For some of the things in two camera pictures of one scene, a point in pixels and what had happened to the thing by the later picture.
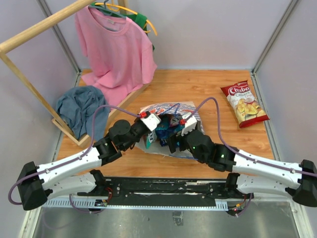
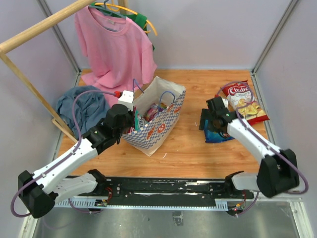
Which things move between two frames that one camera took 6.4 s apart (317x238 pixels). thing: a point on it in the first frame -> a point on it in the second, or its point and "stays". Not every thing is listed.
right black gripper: [172, 141] -> [205, 115]
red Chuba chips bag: [246, 108] stays
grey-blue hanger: [106, 11] stays
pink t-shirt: [119, 53] stays
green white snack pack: [151, 138] -> [136, 126]
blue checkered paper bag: [180, 108] -> [157, 105]
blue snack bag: [163, 130] -> [214, 136]
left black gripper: [140, 121] -> [131, 116]
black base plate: [168, 189] stays
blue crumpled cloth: [77, 105] stays
